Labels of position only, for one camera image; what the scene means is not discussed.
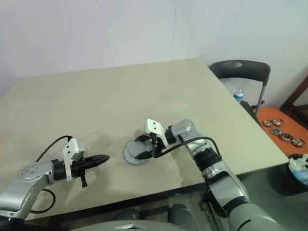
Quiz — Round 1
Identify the grey robot torso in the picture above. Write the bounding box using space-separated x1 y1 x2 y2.
79 204 292 231

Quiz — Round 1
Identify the black framed glass cabinet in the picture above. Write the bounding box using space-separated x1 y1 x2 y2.
280 77 308 126

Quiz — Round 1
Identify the black folding chair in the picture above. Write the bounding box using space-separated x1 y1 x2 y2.
209 60 271 114

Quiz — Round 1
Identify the orange tray with bearings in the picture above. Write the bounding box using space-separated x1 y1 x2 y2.
256 106 308 157

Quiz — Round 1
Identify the black trash bin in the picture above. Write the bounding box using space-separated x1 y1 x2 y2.
273 153 308 196

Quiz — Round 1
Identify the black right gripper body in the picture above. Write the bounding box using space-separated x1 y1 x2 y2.
150 134 167 157

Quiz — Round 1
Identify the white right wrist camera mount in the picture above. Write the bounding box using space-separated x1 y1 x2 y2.
144 118 169 148

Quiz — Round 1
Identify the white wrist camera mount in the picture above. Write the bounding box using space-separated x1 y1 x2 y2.
63 137 86 183
144 118 169 148

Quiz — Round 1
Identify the dark grey rounded shape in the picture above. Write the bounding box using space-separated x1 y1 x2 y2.
168 204 196 225

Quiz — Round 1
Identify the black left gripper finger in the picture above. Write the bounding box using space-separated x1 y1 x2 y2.
85 154 111 162
86 159 109 168

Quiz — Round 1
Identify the black metal table frame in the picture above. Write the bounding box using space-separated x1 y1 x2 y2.
24 181 210 231

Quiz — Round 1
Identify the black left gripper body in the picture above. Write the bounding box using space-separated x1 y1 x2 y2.
71 156 89 189

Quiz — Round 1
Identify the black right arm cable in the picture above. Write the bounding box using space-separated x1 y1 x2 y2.
151 136 221 160

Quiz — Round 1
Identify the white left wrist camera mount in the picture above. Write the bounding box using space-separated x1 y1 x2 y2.
63 137 86 183

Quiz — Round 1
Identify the motor stator with copper windings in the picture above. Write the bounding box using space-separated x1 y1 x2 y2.
123 141 152 167

